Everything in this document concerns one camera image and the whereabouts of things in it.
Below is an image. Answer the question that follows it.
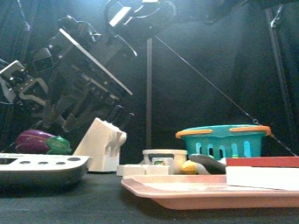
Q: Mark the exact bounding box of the yellow toy food piece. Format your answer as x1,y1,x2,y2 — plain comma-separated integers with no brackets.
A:
180,159,199,176

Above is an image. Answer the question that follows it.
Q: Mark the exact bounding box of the thin diagonal cable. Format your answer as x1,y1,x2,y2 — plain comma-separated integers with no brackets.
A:
153,35,299,158

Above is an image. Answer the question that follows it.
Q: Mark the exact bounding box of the dark grey toy utensil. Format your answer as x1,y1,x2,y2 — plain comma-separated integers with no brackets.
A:
188,153,228,176

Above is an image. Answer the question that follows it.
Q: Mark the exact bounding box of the purple toy eggplant green stem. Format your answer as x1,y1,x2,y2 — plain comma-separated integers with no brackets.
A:
13,129,73,156

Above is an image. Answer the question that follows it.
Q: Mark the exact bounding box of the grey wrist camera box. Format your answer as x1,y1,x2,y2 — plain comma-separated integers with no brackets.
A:
0,59,51,107

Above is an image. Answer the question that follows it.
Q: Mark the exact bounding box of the pink plastic tray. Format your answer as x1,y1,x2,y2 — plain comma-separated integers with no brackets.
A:
119,173,299,212

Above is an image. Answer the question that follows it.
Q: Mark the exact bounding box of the teal basket with orange handles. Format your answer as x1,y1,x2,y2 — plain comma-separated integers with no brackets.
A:
173,124,274,160

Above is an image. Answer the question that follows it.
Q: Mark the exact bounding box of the white box with red lid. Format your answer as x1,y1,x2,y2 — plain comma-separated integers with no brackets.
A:
224,156,299,193

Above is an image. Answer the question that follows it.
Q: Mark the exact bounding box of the black knife handle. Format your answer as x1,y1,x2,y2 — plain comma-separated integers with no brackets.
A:
117,112,136,131
107,104,125,124

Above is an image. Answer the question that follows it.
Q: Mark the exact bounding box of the white toy knife block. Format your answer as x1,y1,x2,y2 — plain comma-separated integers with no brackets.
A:
72,116,128,173

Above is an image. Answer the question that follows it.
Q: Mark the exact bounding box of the white and black kitchen scale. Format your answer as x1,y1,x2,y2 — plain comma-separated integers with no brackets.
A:
0,152,93,188

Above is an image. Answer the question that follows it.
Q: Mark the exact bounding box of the black frame post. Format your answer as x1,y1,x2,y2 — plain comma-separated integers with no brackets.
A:
264,6,298,148

